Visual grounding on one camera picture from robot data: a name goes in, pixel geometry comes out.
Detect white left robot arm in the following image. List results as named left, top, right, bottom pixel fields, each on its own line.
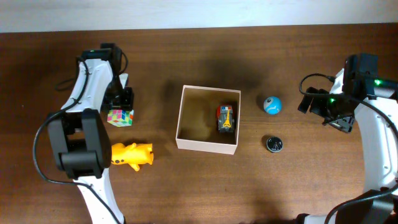
left=39, top=43, right=134, bottom=223

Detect white open cardboard box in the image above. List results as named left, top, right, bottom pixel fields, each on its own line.
left=175, top=85, right=241, bottom=155

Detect red grey toy car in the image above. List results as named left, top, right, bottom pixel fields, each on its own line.
left=216, top=105, right=235, bottom=133

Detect blue ball with face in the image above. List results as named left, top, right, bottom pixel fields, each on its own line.
left=263, top=96, right=282, bottom=115

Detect black round spinner toy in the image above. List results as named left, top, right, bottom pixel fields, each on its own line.
left=266, top=136, right=284, bottom=153

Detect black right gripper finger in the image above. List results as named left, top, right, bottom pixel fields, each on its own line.
left=298, top=87, right=317, bottom=113
left=309, top=89, right=329, bottom=116

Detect pastel rubiks cube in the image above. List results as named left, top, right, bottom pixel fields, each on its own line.
left=107, top=110, right=134, bottom=127

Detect orange plush toy figure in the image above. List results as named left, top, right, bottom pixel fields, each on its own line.
left=111, top=143, right=154, bottom=172

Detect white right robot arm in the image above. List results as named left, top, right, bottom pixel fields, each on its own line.
left=295, top=54, right=397, bottom=224

